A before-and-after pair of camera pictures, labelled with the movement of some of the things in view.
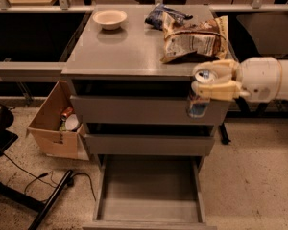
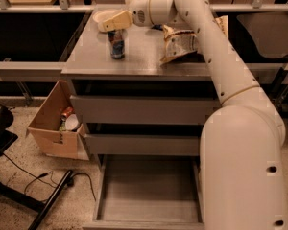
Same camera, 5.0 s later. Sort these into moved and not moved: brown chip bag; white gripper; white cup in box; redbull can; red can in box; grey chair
Moved: white gripper; redbull can
Not moved: brown chip bag; grey chair; white cup in box; red can in box
